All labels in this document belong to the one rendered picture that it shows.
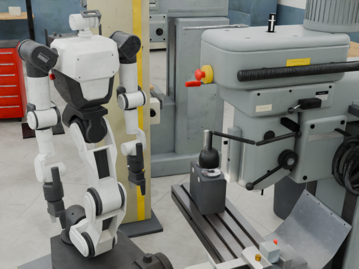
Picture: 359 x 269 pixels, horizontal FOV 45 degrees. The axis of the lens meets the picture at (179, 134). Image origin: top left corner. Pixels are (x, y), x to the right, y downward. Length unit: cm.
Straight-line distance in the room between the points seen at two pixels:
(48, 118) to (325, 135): 113
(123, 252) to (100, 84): 102
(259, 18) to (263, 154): 744
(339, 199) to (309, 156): 36
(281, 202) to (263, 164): 230
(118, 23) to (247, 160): 180
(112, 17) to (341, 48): 189
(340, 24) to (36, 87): 121
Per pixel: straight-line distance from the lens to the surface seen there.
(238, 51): 134
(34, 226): 389
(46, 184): 206
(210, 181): 204
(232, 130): 155
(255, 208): 403
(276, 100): 147
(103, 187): 210
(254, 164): 157
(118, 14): 310
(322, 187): 201
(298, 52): 145
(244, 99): 145
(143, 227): 367
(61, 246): 264
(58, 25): 1043
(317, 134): 162
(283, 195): 381
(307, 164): 166
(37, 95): 194
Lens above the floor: 213
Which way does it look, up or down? 23 degrees down
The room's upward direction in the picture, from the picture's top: 1 degrees clockwise
